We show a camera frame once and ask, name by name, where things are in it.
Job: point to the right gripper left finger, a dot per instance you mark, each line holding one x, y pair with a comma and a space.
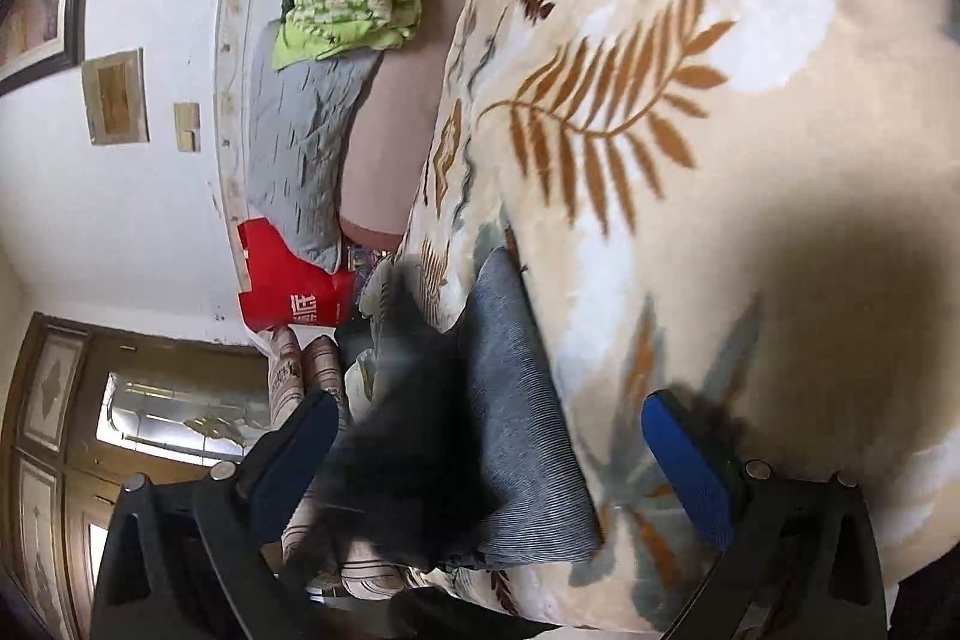
185, 560

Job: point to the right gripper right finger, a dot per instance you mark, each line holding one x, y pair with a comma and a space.
796, 559

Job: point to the blue denim pants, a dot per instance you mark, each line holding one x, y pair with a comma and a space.
464, 461

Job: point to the brown wooden wardrobe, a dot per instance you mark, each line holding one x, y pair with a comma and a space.
88, 407

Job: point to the striped beige rolled quilt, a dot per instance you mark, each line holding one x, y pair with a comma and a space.
312, 405

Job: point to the colourful snack packet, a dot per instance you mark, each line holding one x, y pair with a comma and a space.
362, 261

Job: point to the grey quilted pillow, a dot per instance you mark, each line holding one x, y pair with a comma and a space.
300, 118

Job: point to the beige leaf print blanket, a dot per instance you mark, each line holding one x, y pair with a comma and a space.
754, 199

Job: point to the pink bed sheet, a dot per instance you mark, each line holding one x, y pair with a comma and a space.
392, 132

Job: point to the white carved headboard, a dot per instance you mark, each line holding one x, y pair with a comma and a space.
237, 28

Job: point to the beige wall switch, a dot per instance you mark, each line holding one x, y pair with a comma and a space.
187, 126

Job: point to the small framed wall picture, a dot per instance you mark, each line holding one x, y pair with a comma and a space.
114, 95

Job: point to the large framed wall picture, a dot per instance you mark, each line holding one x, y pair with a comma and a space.
40, 38

